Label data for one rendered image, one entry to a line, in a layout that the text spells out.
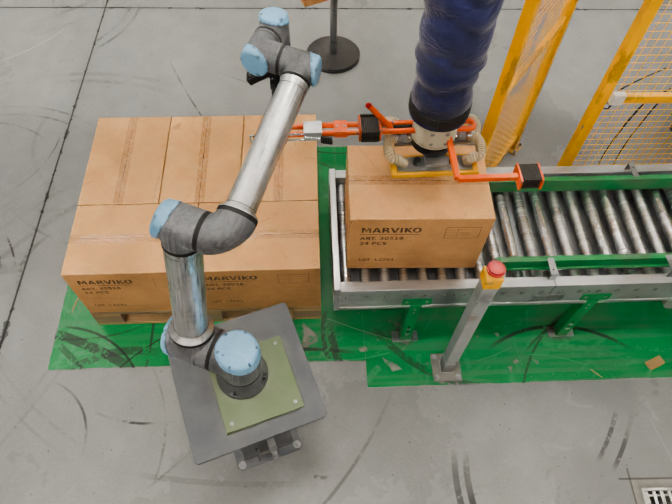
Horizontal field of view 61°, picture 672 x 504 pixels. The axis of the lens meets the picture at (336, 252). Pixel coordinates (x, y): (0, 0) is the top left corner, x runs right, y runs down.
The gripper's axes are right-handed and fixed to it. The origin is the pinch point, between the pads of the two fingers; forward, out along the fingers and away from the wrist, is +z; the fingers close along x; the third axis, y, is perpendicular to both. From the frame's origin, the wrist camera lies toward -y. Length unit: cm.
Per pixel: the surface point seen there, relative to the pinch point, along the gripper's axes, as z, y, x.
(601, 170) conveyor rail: 82, 161, 33
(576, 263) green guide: 81, 133, -23
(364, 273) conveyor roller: 85, 35, -22
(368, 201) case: 46, 35, -10
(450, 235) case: 58, 70, -20
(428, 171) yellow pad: 25, 57, -12
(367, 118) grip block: 12.3, 33.7, 4.3
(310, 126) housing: 12.5, 12.0, 0.9
